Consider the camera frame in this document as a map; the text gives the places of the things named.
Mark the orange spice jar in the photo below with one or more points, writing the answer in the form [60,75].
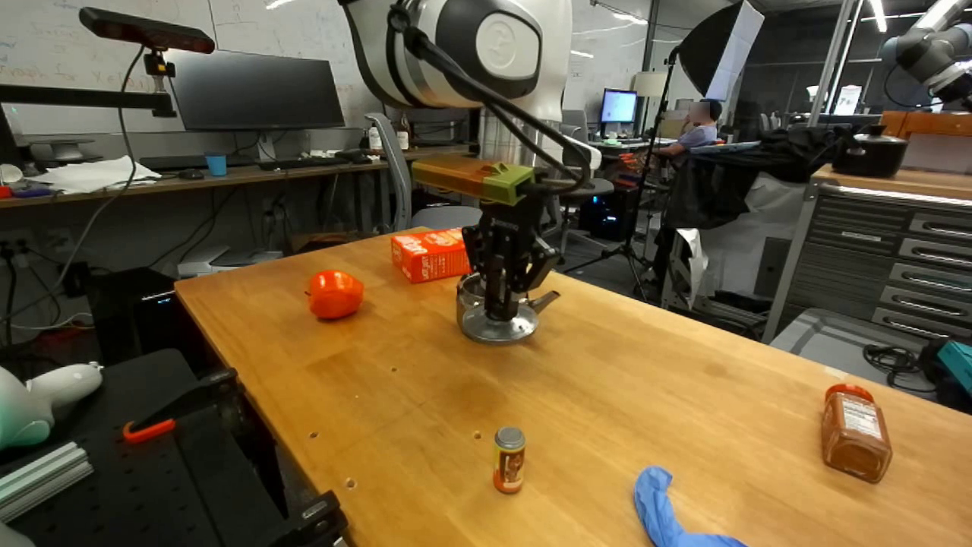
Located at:
[854,436]

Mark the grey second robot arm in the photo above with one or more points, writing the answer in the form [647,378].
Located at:
[931,57]

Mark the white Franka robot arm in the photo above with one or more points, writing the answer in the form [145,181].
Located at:
[506,47]

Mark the blue cup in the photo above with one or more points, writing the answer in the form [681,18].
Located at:
[217,165]

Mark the black bar clamp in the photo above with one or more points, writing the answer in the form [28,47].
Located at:
[320,520]

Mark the seated person blue shirt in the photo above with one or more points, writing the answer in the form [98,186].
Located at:
[700,132]

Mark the white paper stack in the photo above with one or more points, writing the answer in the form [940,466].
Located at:
[93,175]

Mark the teal plastic device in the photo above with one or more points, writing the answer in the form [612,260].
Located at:
[958,365]

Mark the long wooden desk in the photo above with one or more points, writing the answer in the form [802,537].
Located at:
[202,182]

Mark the black softbox light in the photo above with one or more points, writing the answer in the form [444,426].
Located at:
[708,49]

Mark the black jacket pile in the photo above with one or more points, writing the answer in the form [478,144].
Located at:
[768,161]

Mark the white robot base green light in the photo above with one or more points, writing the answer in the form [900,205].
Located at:
[25,411]

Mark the black cooking pot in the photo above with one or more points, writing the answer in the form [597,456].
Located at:
[870,155]

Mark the black stereo camera bar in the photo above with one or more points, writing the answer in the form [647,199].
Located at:
[140,29]

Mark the grey drawer cabinet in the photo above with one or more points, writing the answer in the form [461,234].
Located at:
[870,252]

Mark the lit white computer monitor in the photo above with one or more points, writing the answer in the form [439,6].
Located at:
[844,97]

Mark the orange wooden platform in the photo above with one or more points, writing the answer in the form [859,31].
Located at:
[928,122]

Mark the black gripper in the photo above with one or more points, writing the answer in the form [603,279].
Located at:
[512,237]

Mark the grey swivel office chair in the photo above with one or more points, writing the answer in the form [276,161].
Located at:
[597,189]

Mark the orange toy tomato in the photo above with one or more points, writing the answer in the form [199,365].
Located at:
[334,296]

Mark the blue cloth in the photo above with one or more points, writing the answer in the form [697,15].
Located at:
[656,504]

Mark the large dark monitor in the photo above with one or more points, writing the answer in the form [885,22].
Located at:
[252,92]

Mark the black computer case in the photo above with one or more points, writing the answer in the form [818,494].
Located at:
[132,315]

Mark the black camera support arm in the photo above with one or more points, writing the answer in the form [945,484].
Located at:
[81,97]

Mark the black robot mounting board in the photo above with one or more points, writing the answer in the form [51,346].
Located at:
[152,497]

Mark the orange cracker box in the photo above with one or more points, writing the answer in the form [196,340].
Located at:
[425,256]

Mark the small orange label bottle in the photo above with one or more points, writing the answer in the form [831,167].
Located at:
[509,466]

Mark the black keyboard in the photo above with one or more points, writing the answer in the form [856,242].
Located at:
[304,158]

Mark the orange green wrist camera mount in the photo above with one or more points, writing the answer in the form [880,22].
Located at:
[471,181]

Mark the lit blue computer monitor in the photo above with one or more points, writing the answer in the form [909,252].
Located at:
[617,106]

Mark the silver metal teapot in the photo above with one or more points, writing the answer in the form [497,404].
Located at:
[547,299]

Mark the aluminium profile rail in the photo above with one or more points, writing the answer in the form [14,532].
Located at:
[41,481]

